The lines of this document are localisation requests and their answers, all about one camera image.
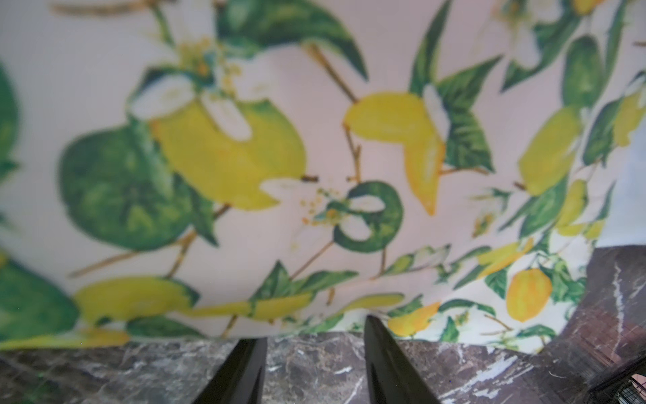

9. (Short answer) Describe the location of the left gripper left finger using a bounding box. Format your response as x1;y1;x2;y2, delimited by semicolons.
193;338;267;404

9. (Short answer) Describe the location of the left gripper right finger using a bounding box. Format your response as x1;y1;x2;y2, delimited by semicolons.
363;316;441;404

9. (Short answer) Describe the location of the lemon print skirt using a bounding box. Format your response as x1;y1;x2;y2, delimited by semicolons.
1;1;645;354

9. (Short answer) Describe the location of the black wire desk organizer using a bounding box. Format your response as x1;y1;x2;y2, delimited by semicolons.
584;355;645;404

